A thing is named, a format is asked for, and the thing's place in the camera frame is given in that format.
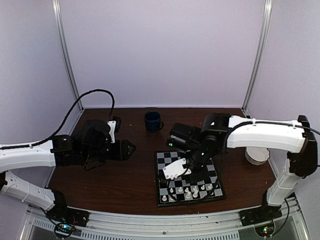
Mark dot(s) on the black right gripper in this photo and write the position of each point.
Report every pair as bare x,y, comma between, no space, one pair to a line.
203,174

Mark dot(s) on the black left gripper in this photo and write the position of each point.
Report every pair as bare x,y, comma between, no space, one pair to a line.
121,153

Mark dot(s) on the white chess king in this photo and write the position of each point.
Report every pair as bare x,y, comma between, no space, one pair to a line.
195,192

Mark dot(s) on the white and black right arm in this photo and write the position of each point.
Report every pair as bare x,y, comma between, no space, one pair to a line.
222,131

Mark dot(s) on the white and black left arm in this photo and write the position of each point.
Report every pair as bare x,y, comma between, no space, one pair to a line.
95,141

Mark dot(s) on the black and white chessboard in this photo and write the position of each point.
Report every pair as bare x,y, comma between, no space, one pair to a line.
182,191

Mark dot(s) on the dark blue mug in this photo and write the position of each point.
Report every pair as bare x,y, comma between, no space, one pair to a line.
153,122

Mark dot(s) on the white scalloped bowl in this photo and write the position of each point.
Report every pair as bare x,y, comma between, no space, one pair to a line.
256,155

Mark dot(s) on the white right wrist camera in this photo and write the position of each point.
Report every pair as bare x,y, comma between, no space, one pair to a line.
176,169

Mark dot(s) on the aluminium front rail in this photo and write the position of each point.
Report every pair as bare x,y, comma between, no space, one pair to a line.
226,225

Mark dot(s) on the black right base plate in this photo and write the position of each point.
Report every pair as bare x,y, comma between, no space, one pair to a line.
259,214

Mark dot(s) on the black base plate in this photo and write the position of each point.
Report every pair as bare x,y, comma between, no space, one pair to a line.
259,214
69,215

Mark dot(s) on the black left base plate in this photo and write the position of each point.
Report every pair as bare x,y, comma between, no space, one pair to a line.
69,215

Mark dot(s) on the left aluminium frame post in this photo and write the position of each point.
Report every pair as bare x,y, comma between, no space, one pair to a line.
63,43

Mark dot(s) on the aluminium frame post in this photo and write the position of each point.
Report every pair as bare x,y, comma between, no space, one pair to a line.
63,43
264,30

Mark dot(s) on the right aluminium frame post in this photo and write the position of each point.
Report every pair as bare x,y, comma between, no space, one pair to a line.
264,30

